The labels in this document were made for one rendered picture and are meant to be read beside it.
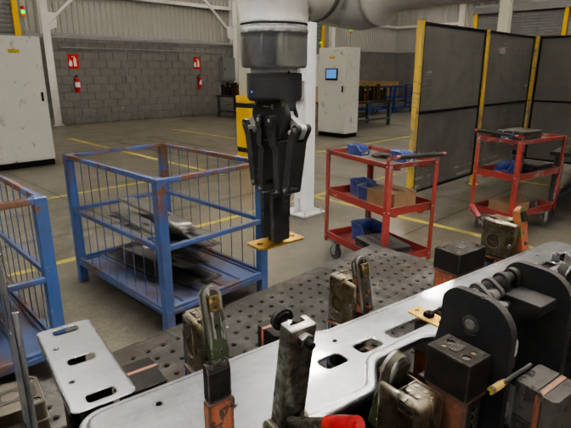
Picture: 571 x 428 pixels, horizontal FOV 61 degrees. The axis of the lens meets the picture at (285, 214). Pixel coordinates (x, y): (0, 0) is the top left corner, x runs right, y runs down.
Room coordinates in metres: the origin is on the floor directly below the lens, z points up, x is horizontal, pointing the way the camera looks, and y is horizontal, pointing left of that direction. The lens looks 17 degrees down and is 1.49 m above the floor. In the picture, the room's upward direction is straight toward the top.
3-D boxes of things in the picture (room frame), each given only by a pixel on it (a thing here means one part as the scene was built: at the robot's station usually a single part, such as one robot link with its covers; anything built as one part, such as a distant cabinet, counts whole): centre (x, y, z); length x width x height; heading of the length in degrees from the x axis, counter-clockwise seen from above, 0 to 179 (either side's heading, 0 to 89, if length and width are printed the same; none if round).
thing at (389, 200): (3.51, -0.71, 0.49); 0.81 x 0.47 x 0.97; 29
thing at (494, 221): (1.39, -0.66, 0.88); 0.15 x 0.11 x 0.36; 36
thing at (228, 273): (3.15, 0.83, 0.47); 1.20 x 0.80 x 0.95; 46
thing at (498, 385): (0.56, -0.30, 1.09); 0.10 x 0.01 x 0.01; 126
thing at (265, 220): (0.69, 0.02, 1.29); 0.03 x 0.01 x 0.07; 129
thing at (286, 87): (0.68, 0.02, 1.44); 0.08 x 0.07 x 0.09; 39
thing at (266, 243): (0.68, 0.01, 1.25); 0.08 x 0.04 x 0.01; 129
